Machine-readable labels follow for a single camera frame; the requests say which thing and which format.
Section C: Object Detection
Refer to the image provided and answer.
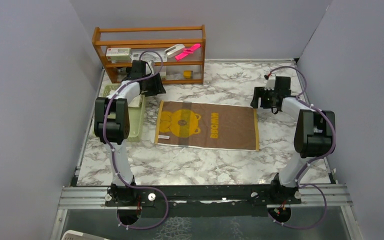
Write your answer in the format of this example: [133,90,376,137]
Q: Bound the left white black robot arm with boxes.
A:
[94,60,166,206]

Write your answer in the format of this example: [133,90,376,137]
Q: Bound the blue stapler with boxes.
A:
[117,66,132,75]

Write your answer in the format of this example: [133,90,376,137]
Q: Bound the wooden shelf rack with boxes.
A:
[91,24,207,85]

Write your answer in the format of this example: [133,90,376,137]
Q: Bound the white green box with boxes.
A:
[105,47,132,63]

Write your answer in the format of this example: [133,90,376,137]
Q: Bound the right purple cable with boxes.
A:
[264,65,337,230]

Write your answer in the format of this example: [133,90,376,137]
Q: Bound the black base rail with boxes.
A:
[104,184,302,219]

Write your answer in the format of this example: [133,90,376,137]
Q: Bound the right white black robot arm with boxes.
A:
[250,74,336,204]

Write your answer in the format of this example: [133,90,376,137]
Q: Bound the white stapler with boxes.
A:
[164,44,186,59]

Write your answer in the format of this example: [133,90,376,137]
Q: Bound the white towel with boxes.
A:
[128,94,144,108]

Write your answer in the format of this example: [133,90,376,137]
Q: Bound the brown yellow towels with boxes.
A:
[154,101,260,152]

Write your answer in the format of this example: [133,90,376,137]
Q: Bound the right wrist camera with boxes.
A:
[264,73,276,91]

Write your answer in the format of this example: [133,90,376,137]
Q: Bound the pink plastic tool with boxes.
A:
[174,43,201,61]

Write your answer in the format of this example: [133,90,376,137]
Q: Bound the white flat package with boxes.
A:
[130,49,168,63]

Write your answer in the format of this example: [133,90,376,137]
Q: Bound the yellow small object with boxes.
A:
[183,70,194,79]

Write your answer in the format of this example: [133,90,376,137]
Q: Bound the purple cable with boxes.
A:
[101,50,170,231]
[264,65,337,230]

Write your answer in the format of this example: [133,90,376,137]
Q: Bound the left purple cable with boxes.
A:
[101,50,170,231]

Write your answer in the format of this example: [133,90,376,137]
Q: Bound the white small box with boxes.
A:
[159,66,167,81]

